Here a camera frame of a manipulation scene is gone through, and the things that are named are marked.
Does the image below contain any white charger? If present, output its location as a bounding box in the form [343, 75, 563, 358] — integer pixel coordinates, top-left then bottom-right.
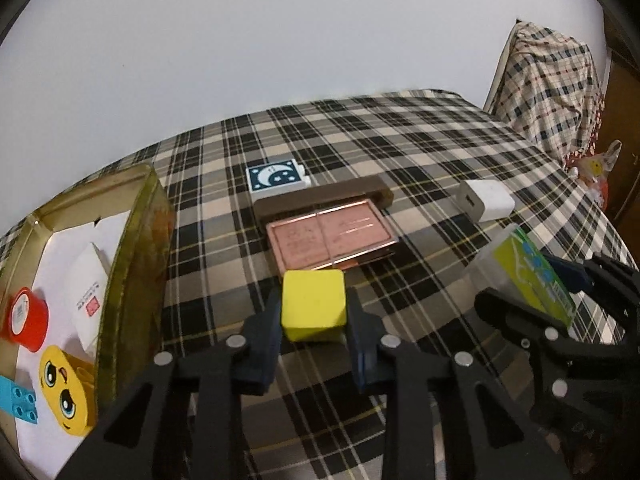
[457, 179, 516, 223]

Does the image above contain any yellow cube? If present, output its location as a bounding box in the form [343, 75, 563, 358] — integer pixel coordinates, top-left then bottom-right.
[281, 269, 348, 343]

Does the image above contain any brown wooden cabinet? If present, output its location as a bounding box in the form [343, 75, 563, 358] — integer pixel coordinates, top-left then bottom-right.
[592, 10, 640, 241]

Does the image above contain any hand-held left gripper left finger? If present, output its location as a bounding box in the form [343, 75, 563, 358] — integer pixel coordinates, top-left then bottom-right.
[60, 287, 283, 480]

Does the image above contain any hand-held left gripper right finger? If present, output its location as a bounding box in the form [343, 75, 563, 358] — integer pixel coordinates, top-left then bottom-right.
[345, 287, 573, 480]

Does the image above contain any plaid cloth covered chair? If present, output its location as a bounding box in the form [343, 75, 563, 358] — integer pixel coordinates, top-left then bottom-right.
[482, 20, 606, 166]

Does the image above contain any printed plastic bag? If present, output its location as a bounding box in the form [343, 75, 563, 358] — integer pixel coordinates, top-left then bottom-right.
[565, 140, 623, 206]

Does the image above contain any white small box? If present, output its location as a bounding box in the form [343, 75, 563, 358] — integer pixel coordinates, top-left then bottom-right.
[67, 241, 113, 356]

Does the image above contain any clear box with green card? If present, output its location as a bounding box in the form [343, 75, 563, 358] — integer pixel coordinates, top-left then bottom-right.
[465, 224, 576, 331]

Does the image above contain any copper metal case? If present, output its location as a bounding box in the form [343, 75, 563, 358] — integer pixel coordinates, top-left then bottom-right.
[265, 200, 401, 273]

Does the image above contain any red tape roll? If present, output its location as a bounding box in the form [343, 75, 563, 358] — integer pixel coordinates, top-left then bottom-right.
[0, 286, 51, 353]

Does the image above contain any yellow face toy block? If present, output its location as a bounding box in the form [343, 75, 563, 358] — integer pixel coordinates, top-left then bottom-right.
[39, 344, 98, 438]

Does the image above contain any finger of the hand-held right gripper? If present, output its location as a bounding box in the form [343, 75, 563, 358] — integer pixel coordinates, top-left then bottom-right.
[542, 252, 640, 321]
[474, 287, 591, 361]

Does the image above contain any gold metal tray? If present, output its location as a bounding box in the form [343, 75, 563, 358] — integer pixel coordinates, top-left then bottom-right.
[0, 162, 176, 480]

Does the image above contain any white paper sheet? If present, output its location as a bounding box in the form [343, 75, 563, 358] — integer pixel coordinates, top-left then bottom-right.
[10, 210, 133, 478]

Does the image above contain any blue toy block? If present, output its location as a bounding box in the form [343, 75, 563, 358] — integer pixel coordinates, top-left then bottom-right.
[0, 375, 38, 425]

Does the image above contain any moon print block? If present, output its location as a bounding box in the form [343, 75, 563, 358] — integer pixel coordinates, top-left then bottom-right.
[245, 159, 311, 193]

